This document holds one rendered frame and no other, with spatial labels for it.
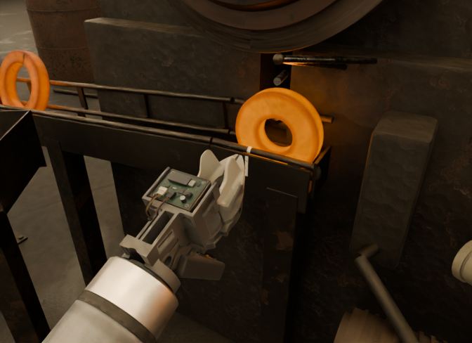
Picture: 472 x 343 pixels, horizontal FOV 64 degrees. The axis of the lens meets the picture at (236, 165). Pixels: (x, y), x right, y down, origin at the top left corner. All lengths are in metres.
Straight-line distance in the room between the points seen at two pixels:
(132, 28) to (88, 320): 0.63
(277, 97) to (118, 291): 0.38
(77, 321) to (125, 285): 0.05
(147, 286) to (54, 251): 1.27
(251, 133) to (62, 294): 1.00
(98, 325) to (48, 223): 1.44
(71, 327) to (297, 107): 0.43
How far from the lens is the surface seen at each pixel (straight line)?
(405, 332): 0.61
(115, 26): 0.91
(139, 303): 0.39
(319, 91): 0.68
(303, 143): 0.64
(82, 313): 0.40
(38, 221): 1.84
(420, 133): 0.57
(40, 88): 1.11
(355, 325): 0.64
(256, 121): 0.66
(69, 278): 1.52
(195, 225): 0.42
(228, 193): 0.50
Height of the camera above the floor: 1.02
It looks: 30 degrees down
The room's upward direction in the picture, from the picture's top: straight up
